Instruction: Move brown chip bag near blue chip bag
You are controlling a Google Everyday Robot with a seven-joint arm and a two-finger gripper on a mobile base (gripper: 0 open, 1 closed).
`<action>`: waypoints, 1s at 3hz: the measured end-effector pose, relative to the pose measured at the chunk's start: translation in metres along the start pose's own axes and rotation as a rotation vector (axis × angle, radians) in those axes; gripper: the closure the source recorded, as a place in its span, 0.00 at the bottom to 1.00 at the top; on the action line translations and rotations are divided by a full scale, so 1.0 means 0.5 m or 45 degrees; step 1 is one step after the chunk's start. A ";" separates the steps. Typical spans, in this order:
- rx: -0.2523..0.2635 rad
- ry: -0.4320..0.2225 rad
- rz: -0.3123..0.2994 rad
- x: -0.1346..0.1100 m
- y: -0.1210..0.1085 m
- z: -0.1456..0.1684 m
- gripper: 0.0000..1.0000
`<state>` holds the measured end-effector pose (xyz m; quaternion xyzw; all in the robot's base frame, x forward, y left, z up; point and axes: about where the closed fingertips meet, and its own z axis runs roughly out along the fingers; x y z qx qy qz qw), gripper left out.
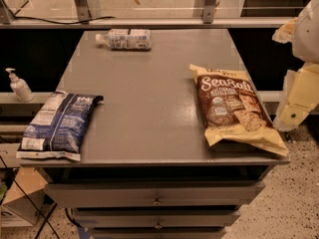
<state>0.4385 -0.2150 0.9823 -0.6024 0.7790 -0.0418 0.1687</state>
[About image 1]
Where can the grey drawer cabinet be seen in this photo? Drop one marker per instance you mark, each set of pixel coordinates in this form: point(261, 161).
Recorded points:
point(149, 127)

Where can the middle grey drawer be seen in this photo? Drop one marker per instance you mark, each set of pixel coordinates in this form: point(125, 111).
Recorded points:
point(156, 218)

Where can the cardboard box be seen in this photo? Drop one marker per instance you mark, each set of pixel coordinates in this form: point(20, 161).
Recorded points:
point(24, 199)

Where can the grey metal frame leg right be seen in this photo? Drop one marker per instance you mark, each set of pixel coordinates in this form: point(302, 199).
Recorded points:
point(205, 10)

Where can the top grey drawer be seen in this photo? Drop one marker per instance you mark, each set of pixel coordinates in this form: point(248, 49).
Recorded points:
point(98, 195)

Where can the grey metal frame leg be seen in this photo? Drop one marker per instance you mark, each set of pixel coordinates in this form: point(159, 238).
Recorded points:
point(88, 9)
point(205, 10)

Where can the white pump dispenser bottle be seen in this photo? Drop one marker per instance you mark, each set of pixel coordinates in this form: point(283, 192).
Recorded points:
point(19, 87)

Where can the bottom grey drawer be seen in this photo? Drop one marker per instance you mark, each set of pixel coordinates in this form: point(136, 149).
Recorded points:
point(164, 233)

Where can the brown sea salt chip bag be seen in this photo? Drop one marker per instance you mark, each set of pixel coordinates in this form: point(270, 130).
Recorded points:
point(232, 111)

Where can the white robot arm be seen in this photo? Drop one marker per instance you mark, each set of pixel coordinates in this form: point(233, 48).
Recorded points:
point(305, 45)

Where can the grey drawer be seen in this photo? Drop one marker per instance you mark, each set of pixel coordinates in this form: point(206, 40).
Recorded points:
point(98, 195)
point(164, 233)
point(156, 218)

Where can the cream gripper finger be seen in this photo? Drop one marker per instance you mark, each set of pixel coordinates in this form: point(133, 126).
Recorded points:
point(300, 97)
point(285, 34)

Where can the clear plastic water bottle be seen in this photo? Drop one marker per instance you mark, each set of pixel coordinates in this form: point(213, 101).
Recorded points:
point(126, 39)

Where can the blue chip bag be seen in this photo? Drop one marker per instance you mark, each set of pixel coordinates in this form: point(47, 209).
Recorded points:
point(59, 127)

